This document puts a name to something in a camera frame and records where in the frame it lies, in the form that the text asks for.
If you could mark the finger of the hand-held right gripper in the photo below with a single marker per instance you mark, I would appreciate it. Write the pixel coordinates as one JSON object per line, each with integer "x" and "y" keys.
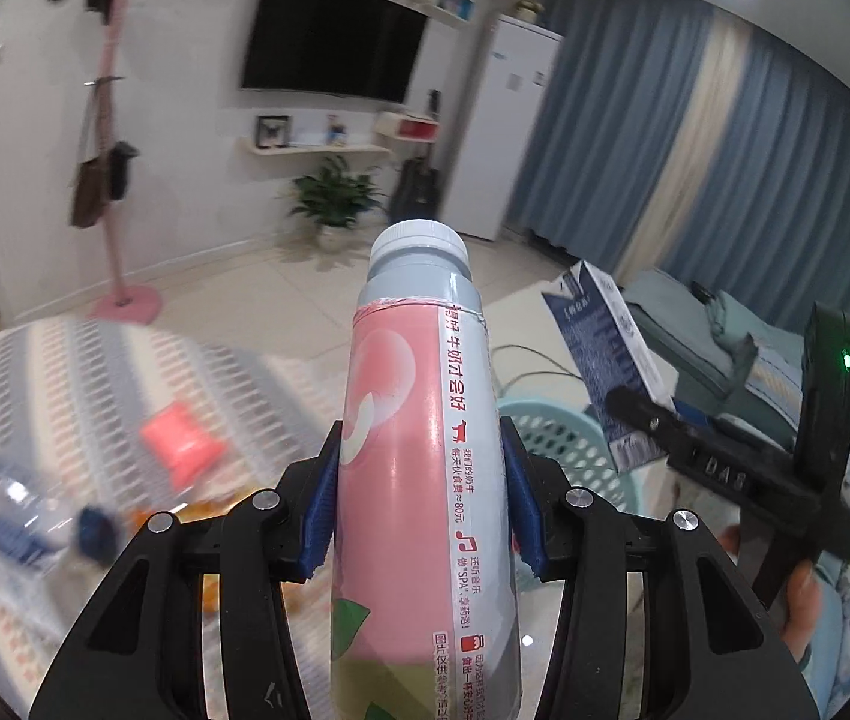
{"x": 642, "y": 416}

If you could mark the grey green sofa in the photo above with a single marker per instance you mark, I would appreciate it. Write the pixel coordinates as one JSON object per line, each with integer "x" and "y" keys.
{"x": 683, "y": 345}

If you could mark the low white wall shelf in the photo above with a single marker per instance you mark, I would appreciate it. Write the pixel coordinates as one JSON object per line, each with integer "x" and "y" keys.
{"x": 305, "y": 150}

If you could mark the blue curtain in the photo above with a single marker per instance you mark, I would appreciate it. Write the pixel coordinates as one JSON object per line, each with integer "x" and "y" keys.
{"x": 807, "y": 187}
{"x": 605, "y": 127}

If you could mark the brown shoulder bag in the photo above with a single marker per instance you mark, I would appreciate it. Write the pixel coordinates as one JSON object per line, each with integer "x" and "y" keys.
{"x": 87, "y": 199}

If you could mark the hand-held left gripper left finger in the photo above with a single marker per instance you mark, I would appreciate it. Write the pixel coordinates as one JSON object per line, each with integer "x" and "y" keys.
{"x": 320, "y": 517}

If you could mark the clear bottle with blue label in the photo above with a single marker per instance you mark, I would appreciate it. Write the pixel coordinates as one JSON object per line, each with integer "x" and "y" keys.
{"x": 27, "y": 499}

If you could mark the small blue box shelf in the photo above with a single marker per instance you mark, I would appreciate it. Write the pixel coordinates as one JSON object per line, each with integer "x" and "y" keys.
{"x": 455, "y": 0}

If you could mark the red orange plastic wrapper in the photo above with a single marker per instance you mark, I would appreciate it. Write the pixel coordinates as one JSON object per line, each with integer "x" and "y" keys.
{"x": 179, "y": 441}

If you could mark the small shelf figurine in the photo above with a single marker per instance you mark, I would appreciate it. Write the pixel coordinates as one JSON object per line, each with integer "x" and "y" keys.
{"x": 335, "y": 129}

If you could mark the black acoustic guitar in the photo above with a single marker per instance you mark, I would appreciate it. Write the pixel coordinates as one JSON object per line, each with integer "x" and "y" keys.
{"x": 416, "y": 191}

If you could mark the orange snack wrapper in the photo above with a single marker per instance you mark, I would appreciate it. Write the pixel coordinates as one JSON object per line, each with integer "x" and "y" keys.
{"x": 213, "y": 594}

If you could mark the cream curtain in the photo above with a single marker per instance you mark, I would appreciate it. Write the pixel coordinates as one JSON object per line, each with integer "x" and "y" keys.
{"x": 694, "y": 150}

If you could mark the framed butterfly picture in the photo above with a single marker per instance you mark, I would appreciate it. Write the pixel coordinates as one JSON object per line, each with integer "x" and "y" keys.
{"x": 273, "y": 131}

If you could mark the folded teal blanket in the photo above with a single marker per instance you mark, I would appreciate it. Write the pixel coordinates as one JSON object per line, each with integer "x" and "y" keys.
{"x": 732, "y": 330}

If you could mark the pink bottle with white cap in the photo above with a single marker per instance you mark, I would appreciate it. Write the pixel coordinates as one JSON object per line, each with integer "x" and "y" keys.
{"x": 395, "y": 465}

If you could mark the black flat television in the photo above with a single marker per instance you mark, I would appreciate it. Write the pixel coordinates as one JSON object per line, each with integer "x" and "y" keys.
{"x": 331, "y": 34}

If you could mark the white pink wall box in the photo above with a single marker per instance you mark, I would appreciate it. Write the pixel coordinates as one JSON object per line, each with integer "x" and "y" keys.
{"x": 410, "y": 127}

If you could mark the green potted plant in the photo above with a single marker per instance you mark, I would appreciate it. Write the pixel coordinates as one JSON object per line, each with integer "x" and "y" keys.
{"x": 335, "y": 195}

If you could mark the small black bag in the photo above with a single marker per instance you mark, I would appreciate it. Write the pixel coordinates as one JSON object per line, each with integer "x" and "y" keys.
{"x": 121, "y": 172}

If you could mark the light blue plastic basket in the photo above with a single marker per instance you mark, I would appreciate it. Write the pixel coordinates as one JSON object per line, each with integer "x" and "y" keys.
{"x": 567, "y": 431}

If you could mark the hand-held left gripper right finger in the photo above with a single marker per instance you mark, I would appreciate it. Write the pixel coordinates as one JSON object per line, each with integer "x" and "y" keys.
{"x": 526, "y": 514}

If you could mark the blue white milk carton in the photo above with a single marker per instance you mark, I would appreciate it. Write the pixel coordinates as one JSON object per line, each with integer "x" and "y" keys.
{"x": 605, "y": 345}

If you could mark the person's right hand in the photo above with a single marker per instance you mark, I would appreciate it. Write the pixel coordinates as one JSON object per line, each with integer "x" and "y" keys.
{"x": 801, "y": 615}

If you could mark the small flower pot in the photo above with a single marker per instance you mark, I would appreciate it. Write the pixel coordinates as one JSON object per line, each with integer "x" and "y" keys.
{"x": 530, "y": 9}

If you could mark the white refrigerator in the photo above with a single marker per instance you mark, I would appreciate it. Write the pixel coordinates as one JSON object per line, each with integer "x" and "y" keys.
{"x": 500, "y": 127}

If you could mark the pink wooden coat rack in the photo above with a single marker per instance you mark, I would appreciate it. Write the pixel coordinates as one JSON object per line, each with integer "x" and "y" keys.
{"x": 116, "y": 165}

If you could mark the white coffee table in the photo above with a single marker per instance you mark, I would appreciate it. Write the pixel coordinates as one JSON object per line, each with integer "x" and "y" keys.
{"x": 537, "y": 382}

